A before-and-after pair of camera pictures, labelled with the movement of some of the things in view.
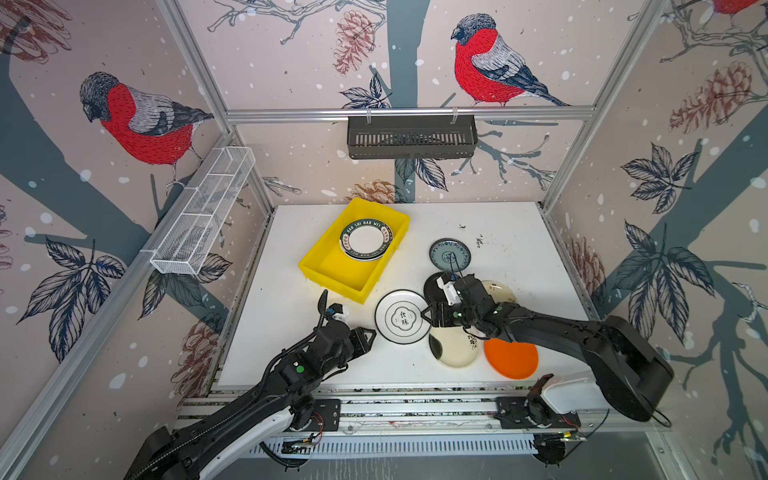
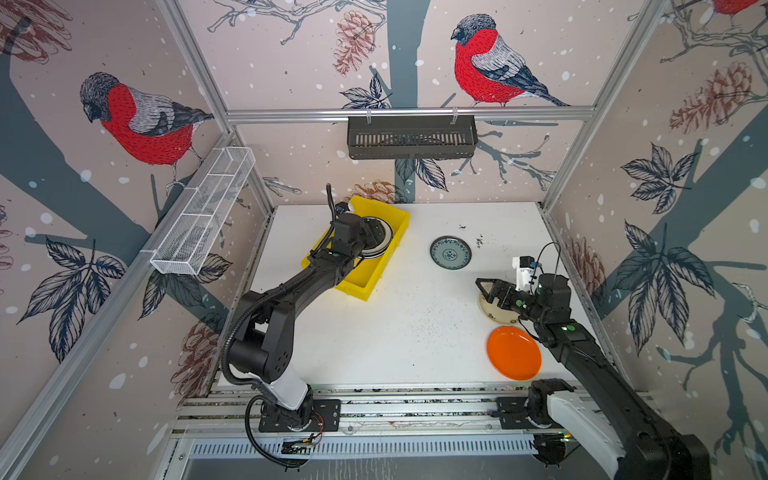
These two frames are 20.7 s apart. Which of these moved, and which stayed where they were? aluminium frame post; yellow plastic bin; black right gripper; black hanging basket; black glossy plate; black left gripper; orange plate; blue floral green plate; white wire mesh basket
Moved: black glossy plate; black left gripper; black right gripper
Stayed: yellow plastic bin; black hanging basket; white wire mesh basket; orange plate; blue floral green plate; aluminium frame post
